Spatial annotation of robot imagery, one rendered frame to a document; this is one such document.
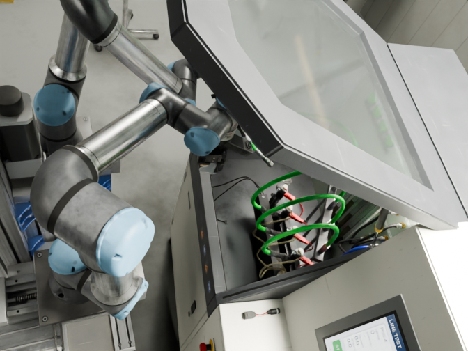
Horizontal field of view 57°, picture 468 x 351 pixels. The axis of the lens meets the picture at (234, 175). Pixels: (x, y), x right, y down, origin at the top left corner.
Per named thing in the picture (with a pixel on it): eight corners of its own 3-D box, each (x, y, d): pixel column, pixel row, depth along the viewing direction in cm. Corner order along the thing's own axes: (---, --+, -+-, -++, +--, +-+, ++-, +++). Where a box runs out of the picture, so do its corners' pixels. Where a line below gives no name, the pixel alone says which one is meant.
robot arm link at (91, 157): (-4, 210, 77) (150, 105, 114) (44, 244, 76) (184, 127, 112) (-4, 166, 69) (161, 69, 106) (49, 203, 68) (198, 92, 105)
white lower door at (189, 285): (169, 227, 244) (187, 161, 188) (173, 227, 245) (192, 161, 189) (179, 347, 212) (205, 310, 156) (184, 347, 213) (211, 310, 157)
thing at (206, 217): (189, 164, 187) (195, 142, 174) (199, 164, 189) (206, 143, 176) (206, 306, 156) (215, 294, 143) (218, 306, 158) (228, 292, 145)
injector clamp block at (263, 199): (247, 212, 177) (258, 193, 165) (270, 211, 180) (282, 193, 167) (262, 293, 160) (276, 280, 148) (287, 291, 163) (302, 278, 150)
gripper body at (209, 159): (193, 145, 129) (200, 120, 119) (221, 145, 131) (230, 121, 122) (196, 166, 125) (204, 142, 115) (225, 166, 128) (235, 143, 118)
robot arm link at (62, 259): (73, 239, 123) (69, 218, 111) (111, 265, 121) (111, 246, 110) (41, 271, 116) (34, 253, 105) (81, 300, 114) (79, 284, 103)
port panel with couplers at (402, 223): (351, 237, 156) (398, 196, 131) (359, 237, 157) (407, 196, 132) (362, 272, 150) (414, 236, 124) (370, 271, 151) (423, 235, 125)
